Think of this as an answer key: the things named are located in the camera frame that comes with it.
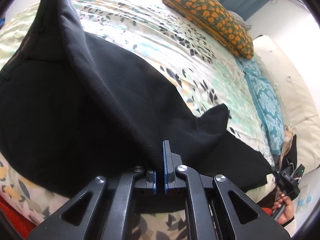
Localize orange floral pillow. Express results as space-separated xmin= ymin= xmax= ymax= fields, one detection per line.
xmin=162 ymin=0 xmax=254 ymax=60

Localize teal damask pillow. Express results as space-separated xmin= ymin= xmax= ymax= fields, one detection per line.
xmin=235 ymin=58 xmax=285 ymax=155

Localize cream padded headboard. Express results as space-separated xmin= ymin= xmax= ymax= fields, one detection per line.
xmin=253 ymin=35 xmax=319 ymax=173

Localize black pants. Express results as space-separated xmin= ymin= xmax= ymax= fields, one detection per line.
xmin=1 ymin=0 xmax=271 ymax=197

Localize floral leaf bedspread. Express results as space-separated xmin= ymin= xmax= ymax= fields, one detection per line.
xmin=1 ymin=0 xmax=274 ymax=239

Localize right hand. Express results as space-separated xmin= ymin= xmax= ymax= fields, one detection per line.
xmin=272 ymin=192 xmax=295 ymax=225

